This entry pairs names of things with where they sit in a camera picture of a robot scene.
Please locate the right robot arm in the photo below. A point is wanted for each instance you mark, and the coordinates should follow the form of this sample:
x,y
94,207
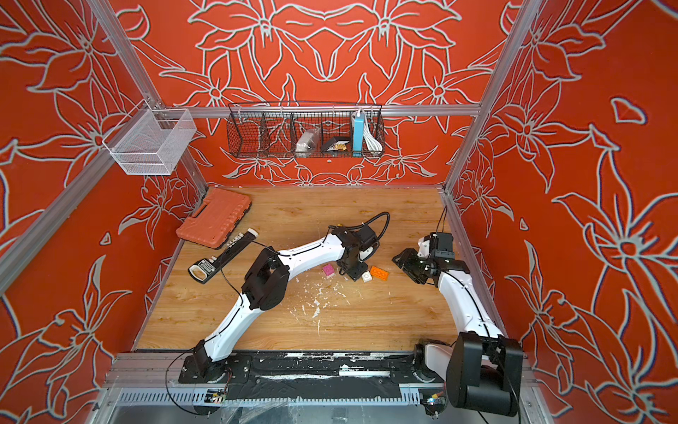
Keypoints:
x,y
482,369

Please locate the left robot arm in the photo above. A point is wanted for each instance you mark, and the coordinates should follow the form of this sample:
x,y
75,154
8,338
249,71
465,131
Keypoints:
x,y
265,286

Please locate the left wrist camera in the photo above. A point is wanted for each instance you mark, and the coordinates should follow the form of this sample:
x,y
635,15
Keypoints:
x,y
368,242

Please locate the orange tool case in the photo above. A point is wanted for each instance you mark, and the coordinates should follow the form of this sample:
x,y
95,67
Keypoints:
x,y
215,219

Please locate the orange lego brick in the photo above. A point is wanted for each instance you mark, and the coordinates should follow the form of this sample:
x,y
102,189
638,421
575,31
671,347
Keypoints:
x,y
379,273

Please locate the black handheld tool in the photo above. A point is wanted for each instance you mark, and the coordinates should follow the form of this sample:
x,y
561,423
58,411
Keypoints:
x,y
206,268

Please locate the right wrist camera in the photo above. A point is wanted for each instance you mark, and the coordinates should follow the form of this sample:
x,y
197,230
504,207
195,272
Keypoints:
x,y
437,245

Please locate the grey packet in basket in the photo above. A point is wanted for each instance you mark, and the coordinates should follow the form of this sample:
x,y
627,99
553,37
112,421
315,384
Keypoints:
x,y
308,142

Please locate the black item in basket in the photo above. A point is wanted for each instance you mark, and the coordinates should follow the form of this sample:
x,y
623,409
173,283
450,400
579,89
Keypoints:
x,y
336,144

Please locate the black wire basket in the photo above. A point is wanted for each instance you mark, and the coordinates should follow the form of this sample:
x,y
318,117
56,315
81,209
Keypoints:
x,y
271,131

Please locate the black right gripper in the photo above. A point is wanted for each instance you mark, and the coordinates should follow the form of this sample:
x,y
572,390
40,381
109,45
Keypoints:
x,y
406,262

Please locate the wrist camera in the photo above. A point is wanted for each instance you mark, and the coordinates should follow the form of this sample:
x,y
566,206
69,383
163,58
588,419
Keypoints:
x,y
368,242
437,245

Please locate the small white lego brick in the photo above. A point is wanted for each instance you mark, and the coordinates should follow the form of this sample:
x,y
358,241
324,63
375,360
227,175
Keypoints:
x,y
367,277

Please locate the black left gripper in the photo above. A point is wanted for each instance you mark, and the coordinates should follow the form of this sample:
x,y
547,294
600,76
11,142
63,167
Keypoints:
x,y
357,276

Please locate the white wire basket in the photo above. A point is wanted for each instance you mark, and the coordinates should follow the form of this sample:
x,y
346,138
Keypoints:
x,y
151,143

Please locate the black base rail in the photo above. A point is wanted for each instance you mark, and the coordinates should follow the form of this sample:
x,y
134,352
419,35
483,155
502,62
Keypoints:
x,y
312,375

